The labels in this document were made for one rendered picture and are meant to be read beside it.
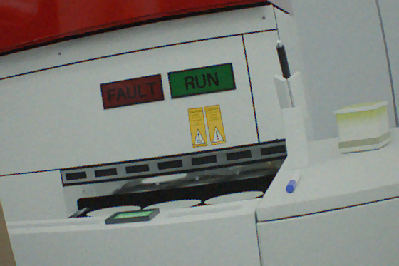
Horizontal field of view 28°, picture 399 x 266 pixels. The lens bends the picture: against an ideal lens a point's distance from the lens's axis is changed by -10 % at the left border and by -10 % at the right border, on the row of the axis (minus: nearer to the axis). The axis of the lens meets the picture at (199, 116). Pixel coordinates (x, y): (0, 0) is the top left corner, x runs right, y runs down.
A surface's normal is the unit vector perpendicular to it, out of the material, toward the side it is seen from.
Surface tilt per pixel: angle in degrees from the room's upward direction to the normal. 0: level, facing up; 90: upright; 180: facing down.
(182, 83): 90
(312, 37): 90
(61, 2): 90
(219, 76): 90
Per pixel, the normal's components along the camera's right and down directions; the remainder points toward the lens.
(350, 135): -0.48, 0.12
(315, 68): -0.17, 0.08
